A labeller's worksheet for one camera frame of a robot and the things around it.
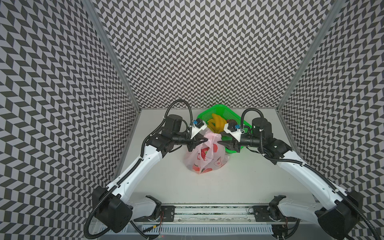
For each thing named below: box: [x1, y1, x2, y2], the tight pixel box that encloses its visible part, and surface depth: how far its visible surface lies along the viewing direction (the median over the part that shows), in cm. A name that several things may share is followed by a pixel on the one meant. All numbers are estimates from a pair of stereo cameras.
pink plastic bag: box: [184, 132, 229, 174], surface depth 72 cm
